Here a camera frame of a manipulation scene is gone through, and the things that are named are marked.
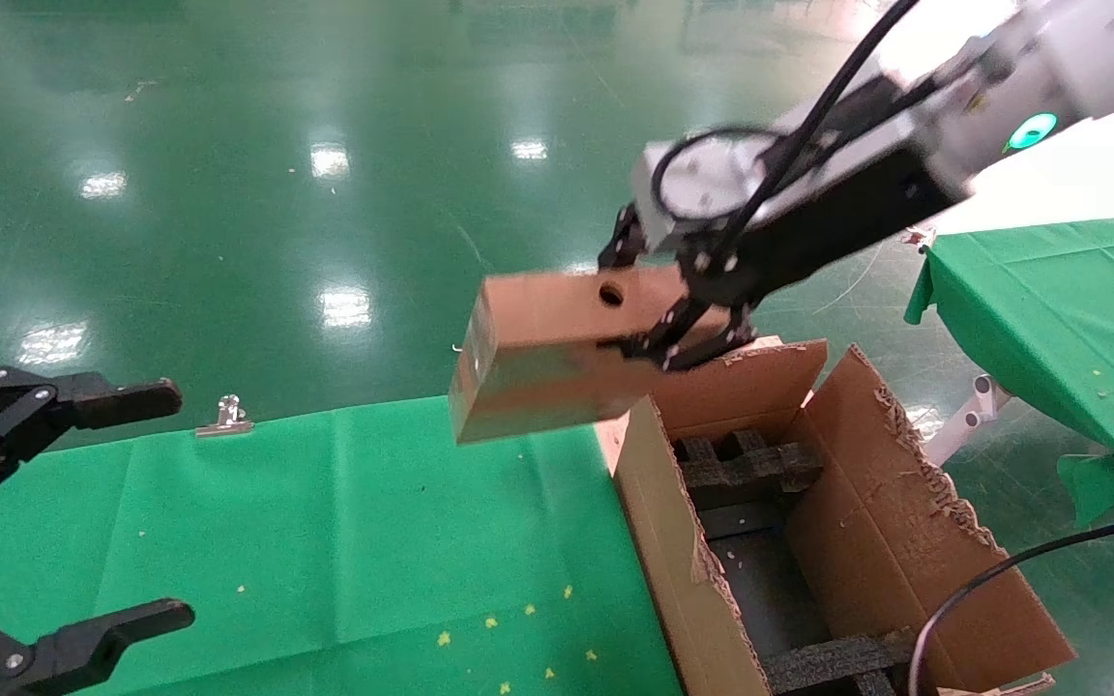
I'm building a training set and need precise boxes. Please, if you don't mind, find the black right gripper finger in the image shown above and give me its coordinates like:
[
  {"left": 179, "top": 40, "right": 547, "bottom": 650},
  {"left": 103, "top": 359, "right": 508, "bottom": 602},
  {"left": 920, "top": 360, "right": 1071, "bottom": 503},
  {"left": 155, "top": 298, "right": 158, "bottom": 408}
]
[
  {"left": 615, "top": 290, "right": 756, "bottom": 374},
  {"left": 599, "top": 203, "right": 650, "bottom": 272}
]

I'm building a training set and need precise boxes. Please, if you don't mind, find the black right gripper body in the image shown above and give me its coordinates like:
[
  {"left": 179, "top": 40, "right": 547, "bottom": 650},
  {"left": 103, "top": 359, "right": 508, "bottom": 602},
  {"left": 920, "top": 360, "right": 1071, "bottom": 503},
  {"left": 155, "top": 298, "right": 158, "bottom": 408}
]
[{"left": 678, "top": 145, "right": 964, "bottom": 305}]

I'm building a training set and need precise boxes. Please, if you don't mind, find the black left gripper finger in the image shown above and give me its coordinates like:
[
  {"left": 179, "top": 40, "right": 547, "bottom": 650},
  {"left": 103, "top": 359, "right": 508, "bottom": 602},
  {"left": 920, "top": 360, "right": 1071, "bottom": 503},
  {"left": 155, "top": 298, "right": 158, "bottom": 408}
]
[
  {"left": 0, "top": 365, "right": 183, "bottom": 506},
  {"left": 0, "top": 597, "right": 196, "bottom": 696}
]

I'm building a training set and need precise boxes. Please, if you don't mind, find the small brown cardboard box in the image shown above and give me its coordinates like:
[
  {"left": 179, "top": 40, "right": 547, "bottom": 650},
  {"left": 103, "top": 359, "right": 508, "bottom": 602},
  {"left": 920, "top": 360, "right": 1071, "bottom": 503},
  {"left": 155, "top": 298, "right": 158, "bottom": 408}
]
[{"left": 448, "top": 266, "right": 771, "bottom": 446}]

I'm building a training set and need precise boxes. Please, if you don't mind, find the dark grey carton liner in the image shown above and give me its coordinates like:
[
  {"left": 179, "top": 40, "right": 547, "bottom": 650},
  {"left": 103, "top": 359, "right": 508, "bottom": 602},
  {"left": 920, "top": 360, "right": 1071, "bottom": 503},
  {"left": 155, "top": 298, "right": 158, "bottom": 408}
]
[{"left": 697, "top": 498, "right": 814, "bottom": 668}]

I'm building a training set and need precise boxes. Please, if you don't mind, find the large open cardboard carton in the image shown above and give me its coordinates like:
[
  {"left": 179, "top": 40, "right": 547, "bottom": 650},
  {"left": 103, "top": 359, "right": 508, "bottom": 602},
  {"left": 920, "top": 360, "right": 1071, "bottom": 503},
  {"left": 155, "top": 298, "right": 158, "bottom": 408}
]
[{"left": 596, "top": 338, "right": 1078, "bottom": 696}]

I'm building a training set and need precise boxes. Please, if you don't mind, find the white table leg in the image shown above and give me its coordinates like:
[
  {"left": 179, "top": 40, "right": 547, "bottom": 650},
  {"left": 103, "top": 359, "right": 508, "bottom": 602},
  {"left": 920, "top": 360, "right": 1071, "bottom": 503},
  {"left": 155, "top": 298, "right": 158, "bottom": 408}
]
[{"left": 924, "top": 375, "right": 1014, "bottom": 467}]

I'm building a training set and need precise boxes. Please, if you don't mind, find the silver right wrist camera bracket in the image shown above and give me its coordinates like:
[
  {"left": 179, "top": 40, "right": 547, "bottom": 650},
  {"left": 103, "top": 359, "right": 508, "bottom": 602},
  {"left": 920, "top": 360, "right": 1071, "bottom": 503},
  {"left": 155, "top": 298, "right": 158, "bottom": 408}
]
[{"left": 630, "top": 124, "right": 814, "bottom": 254}]

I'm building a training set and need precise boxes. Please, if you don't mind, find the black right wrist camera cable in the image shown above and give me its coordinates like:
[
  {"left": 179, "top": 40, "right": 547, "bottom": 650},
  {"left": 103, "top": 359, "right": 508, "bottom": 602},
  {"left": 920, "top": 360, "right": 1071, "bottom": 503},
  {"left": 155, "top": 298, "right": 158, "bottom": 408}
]
[{"left": 659, "top": 0, "right": 921, "bottom": 262}]

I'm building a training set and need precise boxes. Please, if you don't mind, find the black hanging cable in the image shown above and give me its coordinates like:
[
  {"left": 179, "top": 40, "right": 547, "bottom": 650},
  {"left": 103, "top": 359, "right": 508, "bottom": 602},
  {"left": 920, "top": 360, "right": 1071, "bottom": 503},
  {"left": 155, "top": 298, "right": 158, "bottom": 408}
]
[{"left": 908, "top": 512, "right": 1114, "bottom": 696}]

